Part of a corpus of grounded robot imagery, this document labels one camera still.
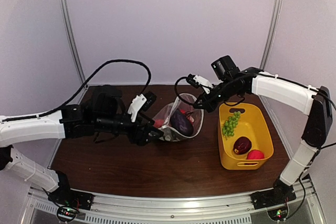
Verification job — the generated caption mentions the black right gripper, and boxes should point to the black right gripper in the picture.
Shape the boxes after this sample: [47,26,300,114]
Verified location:
[193,78,240,113]

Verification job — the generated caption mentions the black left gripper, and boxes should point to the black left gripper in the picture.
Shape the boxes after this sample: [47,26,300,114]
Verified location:
[94,111,164,145]

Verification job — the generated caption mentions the red toy cherries bunch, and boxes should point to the red toy cherries bunch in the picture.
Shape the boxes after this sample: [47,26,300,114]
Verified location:
[179,109,195,125]

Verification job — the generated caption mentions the clear polka dot zip bag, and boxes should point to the clear polka dot zip bag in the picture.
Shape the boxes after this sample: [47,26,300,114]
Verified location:
[153,93,204,142]

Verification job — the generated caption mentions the purple toy eggplant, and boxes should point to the purple toy eggplant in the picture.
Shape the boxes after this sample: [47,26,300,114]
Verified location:
[170,110,194,136]

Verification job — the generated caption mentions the red toy strawberry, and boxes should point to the red toy strawberry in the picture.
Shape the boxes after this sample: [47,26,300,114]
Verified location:
[154,119,164,129]

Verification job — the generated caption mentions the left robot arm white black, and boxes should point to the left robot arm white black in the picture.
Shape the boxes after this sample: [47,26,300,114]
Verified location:
[1,85,163,205]

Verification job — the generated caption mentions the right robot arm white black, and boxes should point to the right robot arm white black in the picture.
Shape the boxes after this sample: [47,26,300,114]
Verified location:
[188,56,335,204]

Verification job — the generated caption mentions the green toy grapes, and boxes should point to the green toy grapes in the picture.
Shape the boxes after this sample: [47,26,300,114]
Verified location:
[222,111,241,137]

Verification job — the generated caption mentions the dark red toy beet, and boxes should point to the dark red toy beet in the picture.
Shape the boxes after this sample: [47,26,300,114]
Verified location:
[233,136,252,155]

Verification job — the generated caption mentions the yellow plastic basket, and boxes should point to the yellow plastic basket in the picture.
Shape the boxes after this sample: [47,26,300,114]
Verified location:
[217,102,274,170]

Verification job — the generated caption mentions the pink toy fruit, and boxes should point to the pink toy fruit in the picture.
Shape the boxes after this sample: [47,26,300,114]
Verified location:
[247,150,265,160]

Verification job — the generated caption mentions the left circuit board with leds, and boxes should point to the left circuit board with leds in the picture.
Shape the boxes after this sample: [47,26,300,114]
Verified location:
[56,206,79,222]

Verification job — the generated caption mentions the circuit board with leds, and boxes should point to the circuit board with leds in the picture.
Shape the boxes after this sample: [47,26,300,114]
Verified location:
[267,208,289,221]
[56,206,79,222]

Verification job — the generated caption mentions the right circuit board with leds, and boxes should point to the right circuit board with leds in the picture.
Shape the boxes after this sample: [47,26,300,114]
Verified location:
[267,208,289,221]

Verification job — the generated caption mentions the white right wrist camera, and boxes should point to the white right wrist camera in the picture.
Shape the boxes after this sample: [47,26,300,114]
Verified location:
[186,74,213,94]

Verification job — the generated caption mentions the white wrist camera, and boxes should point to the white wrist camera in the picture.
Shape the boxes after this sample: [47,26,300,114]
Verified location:
[186,74,213,94]
[127,91,157,123]

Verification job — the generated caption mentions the black right camera cable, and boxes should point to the black right camera cable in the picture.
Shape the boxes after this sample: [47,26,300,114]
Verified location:
[174,76,205,104]

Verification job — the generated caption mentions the black camera cable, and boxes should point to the black camera cable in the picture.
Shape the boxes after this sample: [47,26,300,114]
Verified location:
[0,59,152,124]
[174,76,205,104]

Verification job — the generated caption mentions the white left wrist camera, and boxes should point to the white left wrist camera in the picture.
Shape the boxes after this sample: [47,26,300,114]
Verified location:
[127,91,157,123]

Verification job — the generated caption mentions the front aluminium rail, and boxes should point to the front aluminium rail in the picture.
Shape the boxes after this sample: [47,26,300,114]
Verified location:
[26,179,323,224]

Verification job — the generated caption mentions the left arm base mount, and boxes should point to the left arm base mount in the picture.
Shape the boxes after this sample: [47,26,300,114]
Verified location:
[48,187,94,210]

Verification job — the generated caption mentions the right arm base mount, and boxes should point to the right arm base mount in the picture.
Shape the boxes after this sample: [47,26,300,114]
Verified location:
[250,186,297,210]

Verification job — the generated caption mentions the black left camera cable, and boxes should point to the black left camera cable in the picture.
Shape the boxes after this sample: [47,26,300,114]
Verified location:
[0,59,152,124]

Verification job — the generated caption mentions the right aluminium frame post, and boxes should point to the right aluminium frame post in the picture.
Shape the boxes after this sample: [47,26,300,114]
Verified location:
[260,0,283,69]

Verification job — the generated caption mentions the aluminium frame post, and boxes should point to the aluminium frame post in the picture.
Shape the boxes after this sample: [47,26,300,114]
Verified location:
[260,0,283,69]
[54,0,89,88]

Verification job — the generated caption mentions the left aluminium frame post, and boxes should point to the left aluminium frame post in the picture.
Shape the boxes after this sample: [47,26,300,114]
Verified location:
[54,0,89,88]

